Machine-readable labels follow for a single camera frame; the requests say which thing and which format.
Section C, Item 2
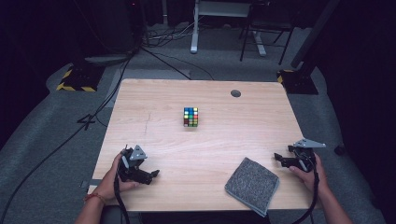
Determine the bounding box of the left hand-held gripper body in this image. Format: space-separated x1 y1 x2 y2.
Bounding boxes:
117 144 149 184

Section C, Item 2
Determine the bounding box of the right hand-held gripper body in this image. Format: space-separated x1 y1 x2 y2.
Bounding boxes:
287 138 327 174

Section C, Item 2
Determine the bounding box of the grey fluffy cloth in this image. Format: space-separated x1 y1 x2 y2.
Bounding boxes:
224 157 281 218

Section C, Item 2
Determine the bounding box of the multicoloured puzzle cube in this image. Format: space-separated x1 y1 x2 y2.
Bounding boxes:
182 106 200 128

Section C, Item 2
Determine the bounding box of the person's right hand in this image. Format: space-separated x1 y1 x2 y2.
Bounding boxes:
289 153 330 196

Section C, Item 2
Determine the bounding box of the person's left hand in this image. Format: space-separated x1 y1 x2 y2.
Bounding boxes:
94 152 140 203

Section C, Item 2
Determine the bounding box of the hazard-striped black stand base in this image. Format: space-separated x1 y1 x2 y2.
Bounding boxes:
276 68 319 95
55 63 106 93

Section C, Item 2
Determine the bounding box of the slanted dark metal pole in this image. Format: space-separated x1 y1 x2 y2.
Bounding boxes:
290 0 342 69

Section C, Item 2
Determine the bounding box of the black chair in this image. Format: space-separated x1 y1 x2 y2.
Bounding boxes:
238 0 295 66

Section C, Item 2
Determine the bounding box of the large dark equipment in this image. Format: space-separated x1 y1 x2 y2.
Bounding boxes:
78 0 146 64

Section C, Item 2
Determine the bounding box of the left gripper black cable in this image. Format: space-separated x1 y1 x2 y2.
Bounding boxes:
113 172 131 224

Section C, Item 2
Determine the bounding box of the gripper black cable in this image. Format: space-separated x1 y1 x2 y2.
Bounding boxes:
113 172 131 224
291 155 320 224

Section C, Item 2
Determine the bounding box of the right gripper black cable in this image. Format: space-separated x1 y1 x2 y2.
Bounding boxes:
291 155 320 224

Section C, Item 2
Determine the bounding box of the red bracelet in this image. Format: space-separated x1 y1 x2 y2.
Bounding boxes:
82 192 107 205

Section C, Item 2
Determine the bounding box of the long black floor cable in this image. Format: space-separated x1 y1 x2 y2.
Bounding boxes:
0 49 141 224

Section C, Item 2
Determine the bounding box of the thick black floor cable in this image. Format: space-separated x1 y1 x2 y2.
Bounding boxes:
141 46 192 81

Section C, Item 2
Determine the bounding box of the thin black floor cable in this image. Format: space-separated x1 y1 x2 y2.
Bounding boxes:
155 50 216 81

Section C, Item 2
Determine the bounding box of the bundle of floor cables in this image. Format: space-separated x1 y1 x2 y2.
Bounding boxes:
143 21 196 49

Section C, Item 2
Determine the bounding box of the white desk frame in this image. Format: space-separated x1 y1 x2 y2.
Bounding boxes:
190 0 267 57

